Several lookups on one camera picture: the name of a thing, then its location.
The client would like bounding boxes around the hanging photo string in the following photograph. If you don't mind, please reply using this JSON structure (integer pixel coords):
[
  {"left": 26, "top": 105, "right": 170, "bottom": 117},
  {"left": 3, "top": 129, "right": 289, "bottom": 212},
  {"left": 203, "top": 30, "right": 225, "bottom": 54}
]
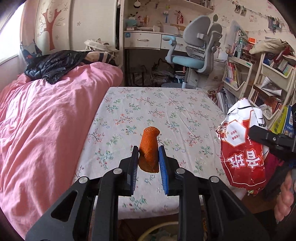
[{"left": 231, "top": 0, "right": 296, "bottom": 33}]

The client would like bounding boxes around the pile of books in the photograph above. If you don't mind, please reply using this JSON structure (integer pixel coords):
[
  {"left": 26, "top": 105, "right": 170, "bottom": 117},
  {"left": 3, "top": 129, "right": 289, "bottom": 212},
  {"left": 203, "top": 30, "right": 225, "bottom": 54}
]
[{"left": 216, "top": 90, "right": 238, "bottom": 114}]

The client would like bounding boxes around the pink printed curtain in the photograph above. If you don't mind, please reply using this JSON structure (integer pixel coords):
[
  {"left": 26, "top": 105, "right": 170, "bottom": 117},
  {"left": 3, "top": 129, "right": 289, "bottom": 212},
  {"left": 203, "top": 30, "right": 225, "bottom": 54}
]
[{"left": 20, "top": 0, "right": 43, "bottom": 63}]

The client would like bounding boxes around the grey blue desk chair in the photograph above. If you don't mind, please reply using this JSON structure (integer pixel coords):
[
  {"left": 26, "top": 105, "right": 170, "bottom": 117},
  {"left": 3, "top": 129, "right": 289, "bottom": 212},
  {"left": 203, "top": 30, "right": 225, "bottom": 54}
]
[{"left": 162, "top": 15, "right": 223, "bottom": 90}]

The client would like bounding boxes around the black wire basket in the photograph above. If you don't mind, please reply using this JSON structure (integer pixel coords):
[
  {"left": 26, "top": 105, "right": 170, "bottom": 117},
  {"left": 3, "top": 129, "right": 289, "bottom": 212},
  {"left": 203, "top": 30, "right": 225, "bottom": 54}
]
[{"left": 129, "top": 72, "right": 151, "bottom": 87}]

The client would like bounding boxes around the person's right hand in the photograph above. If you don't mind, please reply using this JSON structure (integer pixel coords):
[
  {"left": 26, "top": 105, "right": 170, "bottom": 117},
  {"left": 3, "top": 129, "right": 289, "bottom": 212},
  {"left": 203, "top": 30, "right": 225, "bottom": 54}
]
[{"left": 274, "top": 171, "right": 296, "bottom": 224}]

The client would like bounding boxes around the blue box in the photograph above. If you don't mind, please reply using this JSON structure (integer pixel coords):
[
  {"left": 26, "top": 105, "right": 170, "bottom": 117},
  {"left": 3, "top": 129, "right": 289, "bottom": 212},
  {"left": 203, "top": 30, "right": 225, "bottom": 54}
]
[{"left": 283, "top": 111, "right": 296, "bottom": 137}]

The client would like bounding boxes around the red white snack packet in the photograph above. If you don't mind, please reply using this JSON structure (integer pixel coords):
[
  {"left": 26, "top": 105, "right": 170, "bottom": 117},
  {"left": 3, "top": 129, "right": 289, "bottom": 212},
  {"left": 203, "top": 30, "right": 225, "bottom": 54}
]
[{"left": 216, "top": 97, "right": 269, "bottom": 196}]

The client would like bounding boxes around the beige cloth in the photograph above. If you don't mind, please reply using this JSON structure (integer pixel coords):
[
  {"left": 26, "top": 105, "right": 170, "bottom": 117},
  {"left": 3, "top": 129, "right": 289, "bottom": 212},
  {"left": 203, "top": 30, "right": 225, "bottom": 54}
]
[{"left": 248, "top": 38, "right": 289, "bottom": 55}]

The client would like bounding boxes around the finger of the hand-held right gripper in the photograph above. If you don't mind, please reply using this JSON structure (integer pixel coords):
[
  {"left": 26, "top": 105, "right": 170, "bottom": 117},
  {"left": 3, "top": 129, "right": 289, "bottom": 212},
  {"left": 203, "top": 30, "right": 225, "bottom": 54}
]
[{"left": 249, "top": 125, "right": 278, "bottom": 149}]

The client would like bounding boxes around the white wardrobe with tree print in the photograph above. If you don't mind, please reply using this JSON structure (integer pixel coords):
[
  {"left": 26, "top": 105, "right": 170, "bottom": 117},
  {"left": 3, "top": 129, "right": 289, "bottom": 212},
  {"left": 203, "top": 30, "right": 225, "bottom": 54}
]
[{"left": 20, "top": 0, "right": 123, "bottom": 70}]

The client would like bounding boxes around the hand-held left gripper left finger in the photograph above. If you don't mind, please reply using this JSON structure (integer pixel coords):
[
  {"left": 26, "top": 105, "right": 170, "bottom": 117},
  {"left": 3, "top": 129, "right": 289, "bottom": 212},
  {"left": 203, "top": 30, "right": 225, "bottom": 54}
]
[{"left": 25, "top": 146, "right": 139, "bottom": 241}]

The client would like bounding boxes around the orange carrot piece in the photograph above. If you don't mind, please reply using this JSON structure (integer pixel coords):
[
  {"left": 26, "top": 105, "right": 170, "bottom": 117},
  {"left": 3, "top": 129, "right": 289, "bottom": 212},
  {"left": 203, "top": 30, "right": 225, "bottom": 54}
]
[{"left": 138, "top": 126, "right": 160, "bottom": 173}]

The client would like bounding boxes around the striped pillow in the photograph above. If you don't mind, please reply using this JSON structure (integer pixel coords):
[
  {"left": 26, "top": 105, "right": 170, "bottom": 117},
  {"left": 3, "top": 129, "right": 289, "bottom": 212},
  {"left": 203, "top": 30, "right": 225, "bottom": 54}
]
[{"left": 83, "top": 51, "right": 119, "bottom": 67}]

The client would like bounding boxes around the black puffer jacket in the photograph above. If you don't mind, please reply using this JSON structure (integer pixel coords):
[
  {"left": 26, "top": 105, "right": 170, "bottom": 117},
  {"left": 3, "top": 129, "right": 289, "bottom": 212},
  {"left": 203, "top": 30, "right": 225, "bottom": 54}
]
[{"left": 24, "top": 50, "right": 93, "bottom": 85}]

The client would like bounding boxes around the white wall shelf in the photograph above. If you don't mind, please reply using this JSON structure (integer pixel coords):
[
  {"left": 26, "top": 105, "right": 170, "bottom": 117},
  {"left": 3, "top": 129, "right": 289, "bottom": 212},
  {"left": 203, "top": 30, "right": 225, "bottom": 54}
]
[{"left": 125, "top": 0, "right": 214, "bottom": 14}]

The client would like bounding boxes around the yellow box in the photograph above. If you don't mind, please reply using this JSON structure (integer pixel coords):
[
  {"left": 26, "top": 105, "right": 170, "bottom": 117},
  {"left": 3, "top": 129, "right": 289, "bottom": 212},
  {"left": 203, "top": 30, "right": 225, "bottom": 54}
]
[{"left": 270, "top": 105, "right": 288, "bottom": 135}]

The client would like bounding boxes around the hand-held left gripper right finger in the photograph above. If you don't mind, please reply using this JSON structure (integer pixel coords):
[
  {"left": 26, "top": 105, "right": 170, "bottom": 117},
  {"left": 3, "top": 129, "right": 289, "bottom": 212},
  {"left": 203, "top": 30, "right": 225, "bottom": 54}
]
[{"left": 158, "top": 146, "right": 271, "bottom": 241}]

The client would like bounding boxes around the black plastic bag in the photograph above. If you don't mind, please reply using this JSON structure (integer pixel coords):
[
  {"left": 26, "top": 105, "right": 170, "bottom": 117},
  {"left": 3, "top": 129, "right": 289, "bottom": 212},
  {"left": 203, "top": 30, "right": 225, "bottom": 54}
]
[{"left": 150, "top": 59, "right": 174, "bottom": 81}]

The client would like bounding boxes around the pink blanket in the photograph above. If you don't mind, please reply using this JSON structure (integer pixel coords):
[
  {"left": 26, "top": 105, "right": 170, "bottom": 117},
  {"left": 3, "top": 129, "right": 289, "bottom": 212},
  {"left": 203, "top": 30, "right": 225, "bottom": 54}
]
[{"left": 0, "top": 62, "right": 124, "bottom": 234}]

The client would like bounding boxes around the white desk with drawers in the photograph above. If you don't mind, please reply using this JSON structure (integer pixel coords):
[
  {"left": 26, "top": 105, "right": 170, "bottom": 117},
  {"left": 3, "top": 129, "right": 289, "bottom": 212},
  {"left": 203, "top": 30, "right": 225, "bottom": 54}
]
[{"left": 122, "top": 29, "right": 192, "bottom": 87}]

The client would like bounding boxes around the cream plastic bin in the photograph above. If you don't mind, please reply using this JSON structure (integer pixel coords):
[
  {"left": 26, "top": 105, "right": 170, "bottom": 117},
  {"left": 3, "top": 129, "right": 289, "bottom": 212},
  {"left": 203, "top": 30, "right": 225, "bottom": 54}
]
[{"left": 138, "top": 221, "right": 181, "bottom": 241}]

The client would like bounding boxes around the white tote bag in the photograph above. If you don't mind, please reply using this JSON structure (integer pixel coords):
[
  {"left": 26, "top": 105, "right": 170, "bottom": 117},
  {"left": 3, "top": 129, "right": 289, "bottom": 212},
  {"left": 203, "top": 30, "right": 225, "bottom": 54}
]
[{"left": 84, "top": 38, "right": 116, "bottom": 52}]

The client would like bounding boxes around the window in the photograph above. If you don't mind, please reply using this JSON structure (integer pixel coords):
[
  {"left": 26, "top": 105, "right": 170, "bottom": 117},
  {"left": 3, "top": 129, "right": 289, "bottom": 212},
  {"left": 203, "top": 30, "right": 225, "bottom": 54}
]
[{"left": 0, "top": 2, "right": 25, "bottom": 65}]

